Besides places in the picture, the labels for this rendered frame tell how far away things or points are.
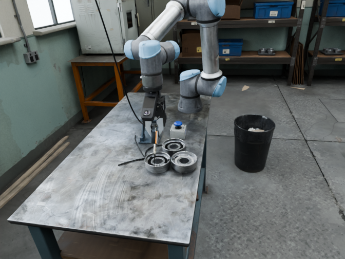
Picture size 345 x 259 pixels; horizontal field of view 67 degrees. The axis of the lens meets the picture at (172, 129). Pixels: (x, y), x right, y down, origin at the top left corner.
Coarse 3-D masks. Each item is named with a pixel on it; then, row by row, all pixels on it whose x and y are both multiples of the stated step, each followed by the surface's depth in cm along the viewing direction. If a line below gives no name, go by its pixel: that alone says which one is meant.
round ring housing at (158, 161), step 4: (156, 152) 109; (160, 152) 109; (164, 152) 108; (148, 156) 107; (152, 156) 108; (164, 156) 108; (168, 156) 107; (152, 160) 105; (156, 160) 107; (160, 160) 107; (164, 160) 105; (148, 164) 101; (156, 164) 103; (160, 164) 103; (164, 164) 101; (168, 164) 103; (148, 168) 102; (152, 168) 101; (156, 168) 100; (160, 168) 101; (164, 168) 101; (168, 168) 105; (152, 172) 103; (156, 172) 102; (160, 172) 102
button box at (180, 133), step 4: (172, 124) 130; (172, 128) 126; (176, 128) 125; (180, 128) 125; (184, 128) 125; (172, 132) 124; (176, 132) 124; (180, 132) 123; (184, 132) 124; (172, 136) 125; (176, 136) 125; (180, 136) 124; (184, 136) 124
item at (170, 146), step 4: (168, 140) 118; (172, 140) 119; (176, 140) 118; (180, 140) 117; (164, 144) 116; (172, 144) 116; (176, 144) 116; (184, 144) 115; (164, 148) 111; (168, 148) 113; (172, 148) 117; (176, 148) 117; (184, 148) 112; (168, 152) 110; (172, 152) 110; (176, 152) 110
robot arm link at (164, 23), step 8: (176, 0) 117; (184, 0) 117; (168, 8) 115; (176, 8) 116; (184, 8) 118; (160, 16) 111; (168, 16) 112; (176, 16) 115; (184, 16) 122; (152, 24) 108; (160, 24) 109; (168, 24) 112; (144, 32) 105; (152, 32) 105; (160, 32) 108; (136, 40) 103; (144, 40) 102; (160, 40) 110; (128, 48) 102; (136, 48) 100; (128, 56) 104; (136, 56) 102
